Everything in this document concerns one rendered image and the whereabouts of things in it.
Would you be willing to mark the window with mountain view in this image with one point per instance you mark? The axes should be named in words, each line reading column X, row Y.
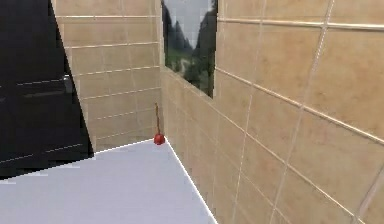
column 191, row 46

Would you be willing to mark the black cabinet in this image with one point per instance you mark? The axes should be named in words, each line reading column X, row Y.
column 33, row 100

